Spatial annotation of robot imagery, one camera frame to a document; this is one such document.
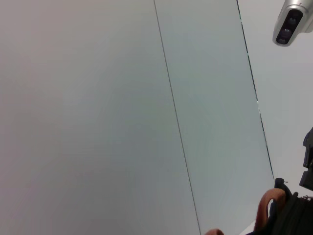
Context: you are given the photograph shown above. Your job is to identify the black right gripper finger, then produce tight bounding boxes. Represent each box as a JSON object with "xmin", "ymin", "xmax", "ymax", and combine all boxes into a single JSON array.
[
  {"xmin": 302, "ymin": 126, "xmax": 313, "ymax": 169},
  {"xmin": 299, "ymin": 170, "xmax": 313, "ymax": 191}
]

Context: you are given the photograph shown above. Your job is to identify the black bag with orange handles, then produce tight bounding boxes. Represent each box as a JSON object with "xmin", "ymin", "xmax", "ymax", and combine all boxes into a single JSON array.
[{"xmin": 205, "ymin": 178, "xmax": 313, "ymax": 235}]

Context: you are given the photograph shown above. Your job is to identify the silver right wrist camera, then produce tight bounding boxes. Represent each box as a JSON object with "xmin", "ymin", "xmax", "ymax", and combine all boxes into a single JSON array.
[{"xmin": 272, "ymin": 0, "xmax": 310, "ymax": 47}]

